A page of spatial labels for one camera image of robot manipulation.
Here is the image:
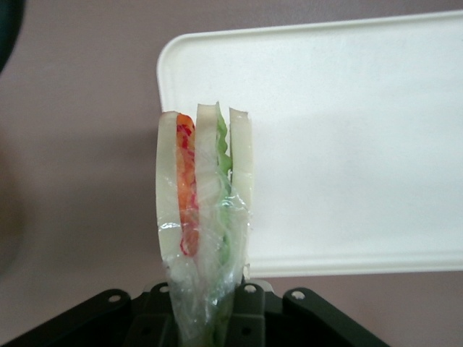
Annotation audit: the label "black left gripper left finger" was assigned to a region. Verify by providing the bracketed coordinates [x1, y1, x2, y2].
[125, 282, 182, 347]

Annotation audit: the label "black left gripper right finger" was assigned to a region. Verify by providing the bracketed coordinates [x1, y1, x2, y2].
[223, 282, 276, 347]

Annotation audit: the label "plastic-wrapped triangle sandwich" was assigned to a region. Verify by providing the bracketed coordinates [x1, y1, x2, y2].
[155, 100, 258, 347]

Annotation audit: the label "beige plastic tray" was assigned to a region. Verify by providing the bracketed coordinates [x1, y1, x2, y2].
[156, 9, 463, 280]

